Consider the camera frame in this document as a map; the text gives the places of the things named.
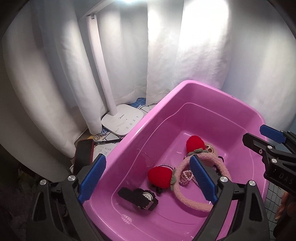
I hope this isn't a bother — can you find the white sheer curtain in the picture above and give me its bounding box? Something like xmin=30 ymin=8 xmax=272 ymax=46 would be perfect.
xmin=0 ymin=0 xmax=296 ymax=158

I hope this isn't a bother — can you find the pink plastic bin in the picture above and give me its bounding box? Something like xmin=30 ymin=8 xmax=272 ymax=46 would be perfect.
xmin=83 ymin=80 xmax=268 ymax=240

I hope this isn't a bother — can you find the white paper with writing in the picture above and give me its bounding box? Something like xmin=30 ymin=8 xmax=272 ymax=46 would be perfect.
xmin=93 ymin=143 xmax=117 ymax=161

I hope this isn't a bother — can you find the black wrist watch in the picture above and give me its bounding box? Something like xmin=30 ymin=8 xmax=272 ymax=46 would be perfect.
xmin=117 ymin=187 xmax=159 ymax=211

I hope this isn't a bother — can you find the white desk lamp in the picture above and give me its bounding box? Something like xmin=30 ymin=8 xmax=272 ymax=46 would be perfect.
xmin=86 ymin=15 xmax=144 ymax=137

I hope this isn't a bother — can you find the person's right hand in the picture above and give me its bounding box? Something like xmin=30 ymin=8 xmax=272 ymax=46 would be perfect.
xmin=275 ymin=192 xmax=295 ymax=221

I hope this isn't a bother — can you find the black pen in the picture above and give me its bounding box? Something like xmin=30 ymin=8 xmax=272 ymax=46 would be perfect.
xmin=94 ymin=138 xmax=122 ymax=145

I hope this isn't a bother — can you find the pink fuzzy strawberry headband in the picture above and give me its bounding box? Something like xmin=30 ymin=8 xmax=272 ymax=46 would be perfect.
xmin=148 ymin=136 xmax=231 ymax=212

